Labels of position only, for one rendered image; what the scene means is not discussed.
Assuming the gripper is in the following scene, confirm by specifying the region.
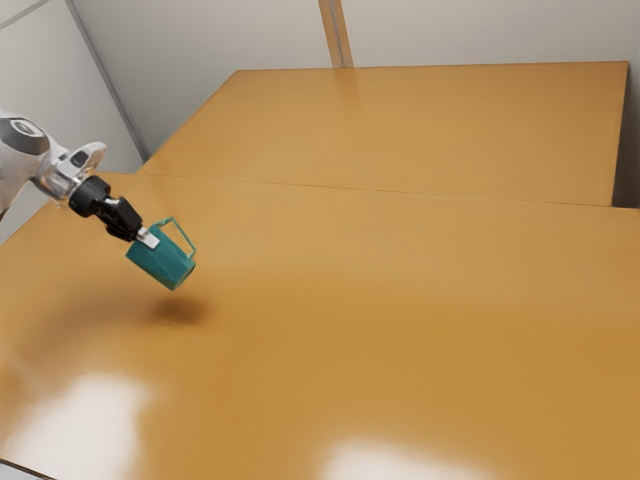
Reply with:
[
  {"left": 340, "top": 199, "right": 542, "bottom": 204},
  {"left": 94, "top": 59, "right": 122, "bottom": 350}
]
[{"left": 68, "top": 175, "right": 161, "bottom": 250}]

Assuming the teal faceted mug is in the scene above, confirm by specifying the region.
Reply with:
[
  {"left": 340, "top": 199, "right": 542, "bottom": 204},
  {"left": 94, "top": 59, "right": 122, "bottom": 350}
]
[{"left": 124, "top": 215, "right": 198, "bottom": 292}]

